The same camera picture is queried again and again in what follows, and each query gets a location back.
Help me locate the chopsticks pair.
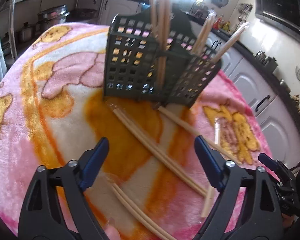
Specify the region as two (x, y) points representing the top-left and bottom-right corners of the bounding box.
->
(149, 0), (157, 38)
(191, 11), (216, 56)
(109, 103), (207, 197)
(157, 106), (242, 165)
(157, 0), (171, 90)
(106, 177), (176, 240)
(210, 22), (251, 64)

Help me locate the dark green utensil basket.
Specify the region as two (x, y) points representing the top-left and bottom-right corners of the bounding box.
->
(103, 9), (222, 107)

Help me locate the person's left hand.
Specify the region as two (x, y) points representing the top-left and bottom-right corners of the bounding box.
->
(103, 218), (121, 240)

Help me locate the pink cartoon blanket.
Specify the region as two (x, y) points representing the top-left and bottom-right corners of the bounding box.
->
(0, 23), (272, 239)

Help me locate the black kettle pot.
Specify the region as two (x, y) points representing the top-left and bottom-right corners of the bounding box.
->
(264, 56), (278, 73)

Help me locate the black range hood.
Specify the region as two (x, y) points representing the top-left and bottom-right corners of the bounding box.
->
(255, 0), (300, 43)

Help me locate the steel pot stack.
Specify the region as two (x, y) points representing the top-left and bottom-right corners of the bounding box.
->
(37, 4), (70, 33)

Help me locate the metal storage shelf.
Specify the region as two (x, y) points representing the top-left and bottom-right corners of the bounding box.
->
(7, 0), (106, 61)

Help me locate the blue hanging trash bin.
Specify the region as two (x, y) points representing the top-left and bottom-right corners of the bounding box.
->
(142, 3), (150, 9)

